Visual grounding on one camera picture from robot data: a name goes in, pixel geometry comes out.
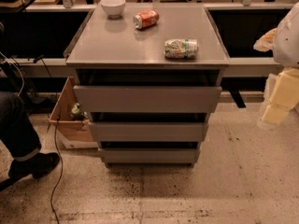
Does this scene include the orange soda can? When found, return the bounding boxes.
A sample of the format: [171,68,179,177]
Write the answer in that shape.
[133,9,160,30]

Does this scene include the green bottle in box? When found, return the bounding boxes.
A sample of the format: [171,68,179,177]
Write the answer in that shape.
[70,103,85,120]

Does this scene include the grey drawer cabinet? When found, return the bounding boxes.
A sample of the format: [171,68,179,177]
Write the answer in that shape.
[63,2,231,169]

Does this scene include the black floor cable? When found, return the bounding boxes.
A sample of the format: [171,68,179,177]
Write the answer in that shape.
[32,54,64,224]

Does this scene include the grey bottom drawer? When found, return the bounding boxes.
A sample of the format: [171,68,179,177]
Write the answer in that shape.
[99,148,200,164]

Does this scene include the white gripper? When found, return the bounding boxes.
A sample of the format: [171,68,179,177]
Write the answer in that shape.
[258,68,299,130]

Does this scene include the grey drawer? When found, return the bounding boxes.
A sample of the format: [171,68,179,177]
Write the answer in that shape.
[99,148,200,164]
[89,122,208,142]
[74,85,221,113]

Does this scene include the grey top drawer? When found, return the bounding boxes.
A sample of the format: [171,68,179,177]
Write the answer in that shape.
[74,85,221,113]

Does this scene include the person leg dark trousers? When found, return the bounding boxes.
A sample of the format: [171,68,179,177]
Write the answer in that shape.
[0,91,41,161]

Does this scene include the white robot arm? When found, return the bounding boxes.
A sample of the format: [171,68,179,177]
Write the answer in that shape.
[253,3,299,130]

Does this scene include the grey middle drawer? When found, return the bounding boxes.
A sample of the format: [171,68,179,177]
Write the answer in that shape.
[89,122,208,142]

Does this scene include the white ceramic bowl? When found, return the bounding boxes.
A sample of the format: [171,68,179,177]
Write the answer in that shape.
[100,0,126,18]

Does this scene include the black shoe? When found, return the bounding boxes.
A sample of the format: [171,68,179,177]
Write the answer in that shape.
[8,152,60,179]

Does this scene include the green white soda can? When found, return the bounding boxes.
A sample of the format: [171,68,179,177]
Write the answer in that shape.
[164,39,198,59]

